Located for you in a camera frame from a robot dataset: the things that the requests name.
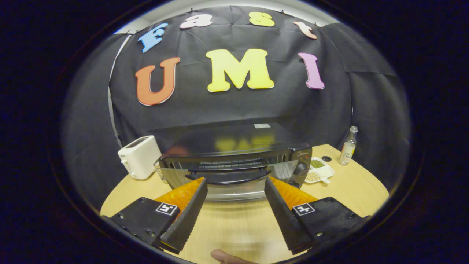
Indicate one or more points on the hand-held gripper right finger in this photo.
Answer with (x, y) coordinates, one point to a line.
(284, 220)

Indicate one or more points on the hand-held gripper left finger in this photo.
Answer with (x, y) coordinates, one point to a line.
(187, 220)

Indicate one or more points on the black toaster oven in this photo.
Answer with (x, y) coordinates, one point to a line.
(234, 145)

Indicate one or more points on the white bread toaster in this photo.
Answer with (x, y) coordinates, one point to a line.
(141, 157)

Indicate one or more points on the white divided dish with beans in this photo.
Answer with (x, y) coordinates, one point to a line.
(318, 172)

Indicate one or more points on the clear glass bottle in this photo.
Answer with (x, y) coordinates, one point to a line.
(347, 150)

